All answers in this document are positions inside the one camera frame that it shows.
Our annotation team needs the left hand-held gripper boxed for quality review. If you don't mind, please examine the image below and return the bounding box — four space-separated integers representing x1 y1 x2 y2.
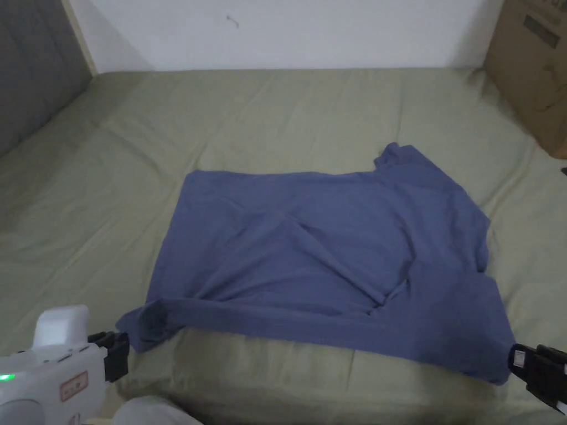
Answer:
0 304 130 425

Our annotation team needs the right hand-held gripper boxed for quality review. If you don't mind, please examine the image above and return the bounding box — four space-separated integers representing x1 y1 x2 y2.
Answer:
508 343 567 415

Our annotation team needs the dark blue shirt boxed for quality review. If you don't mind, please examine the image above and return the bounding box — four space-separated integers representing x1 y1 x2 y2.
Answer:
116 141 517 385

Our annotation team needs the bed with pale green sheet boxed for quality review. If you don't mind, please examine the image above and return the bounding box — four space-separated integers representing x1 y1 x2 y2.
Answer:
0 66 567 425

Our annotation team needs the grey padded headboard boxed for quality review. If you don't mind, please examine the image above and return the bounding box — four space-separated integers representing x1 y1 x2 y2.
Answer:
0 0 99 158

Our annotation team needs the brown cardboard carton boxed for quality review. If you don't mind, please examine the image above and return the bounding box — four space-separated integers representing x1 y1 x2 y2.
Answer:
482 0 567 159

